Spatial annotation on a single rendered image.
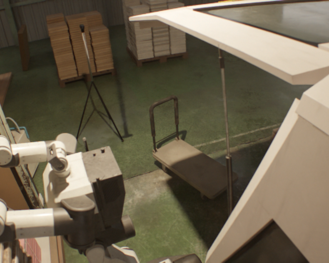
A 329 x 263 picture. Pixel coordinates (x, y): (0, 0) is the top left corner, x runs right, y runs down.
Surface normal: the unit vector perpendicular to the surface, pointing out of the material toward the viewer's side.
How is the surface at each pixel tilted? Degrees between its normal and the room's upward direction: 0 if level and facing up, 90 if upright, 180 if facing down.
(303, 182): 85
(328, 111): 71
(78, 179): 1
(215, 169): 0
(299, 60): 2
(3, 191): 90
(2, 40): 90
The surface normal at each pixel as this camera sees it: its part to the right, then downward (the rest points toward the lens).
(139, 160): -0.07, -0.83
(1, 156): 0.54, 0.39
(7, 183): 0.33, 0.50
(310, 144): -0.94, 0.17
